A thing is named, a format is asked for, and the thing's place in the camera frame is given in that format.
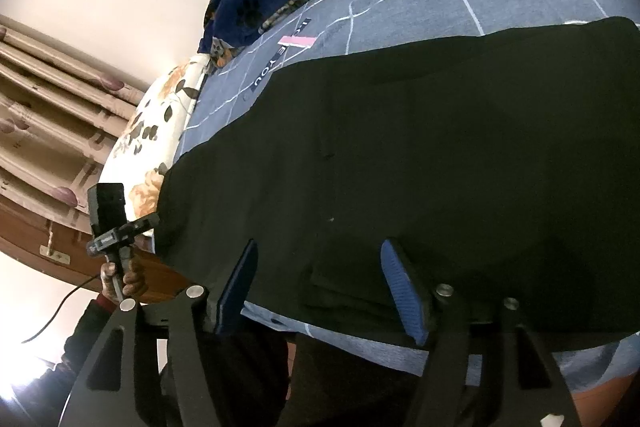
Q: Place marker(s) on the person's left hand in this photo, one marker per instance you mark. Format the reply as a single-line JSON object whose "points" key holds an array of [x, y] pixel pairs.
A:
{"points": [[132, 279]]}

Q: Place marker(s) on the black pants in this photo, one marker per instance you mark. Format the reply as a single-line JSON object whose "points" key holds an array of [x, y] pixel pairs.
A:
{"points": [[425, 132]]}

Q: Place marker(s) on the orange mattress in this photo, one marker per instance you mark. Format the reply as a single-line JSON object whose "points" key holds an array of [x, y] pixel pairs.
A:
{"points": [[605, 402]]}

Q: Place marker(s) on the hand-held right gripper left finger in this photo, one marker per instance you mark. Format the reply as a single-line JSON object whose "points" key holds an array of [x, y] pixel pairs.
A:
{"points": [[235, 287]]}

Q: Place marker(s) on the white floral pillow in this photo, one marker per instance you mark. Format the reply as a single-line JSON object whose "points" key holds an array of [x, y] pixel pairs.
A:
{"points": [[150, 132]]}

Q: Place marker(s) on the brown wooden bed frame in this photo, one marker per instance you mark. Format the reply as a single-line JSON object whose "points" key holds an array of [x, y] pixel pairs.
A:
{"points": [[25, 232]]}

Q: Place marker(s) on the person's dark clothing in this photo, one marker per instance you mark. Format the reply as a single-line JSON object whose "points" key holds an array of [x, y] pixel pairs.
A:
{"points": [[340, 382]]}

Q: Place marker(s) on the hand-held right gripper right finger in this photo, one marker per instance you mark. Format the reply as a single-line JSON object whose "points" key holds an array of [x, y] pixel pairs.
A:
{"points": [[402, 292]]}

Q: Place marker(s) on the beige patterned curtain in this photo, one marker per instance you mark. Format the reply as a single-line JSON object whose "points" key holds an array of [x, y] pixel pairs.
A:
{"points": [[40, 107]]}

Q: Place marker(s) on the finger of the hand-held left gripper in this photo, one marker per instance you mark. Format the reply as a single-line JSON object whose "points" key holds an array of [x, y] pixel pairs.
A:
{"points": [[146, 224]]}

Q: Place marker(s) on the person's left forearm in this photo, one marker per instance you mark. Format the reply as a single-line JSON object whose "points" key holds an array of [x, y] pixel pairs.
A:
{"points": [[87, 332]]}

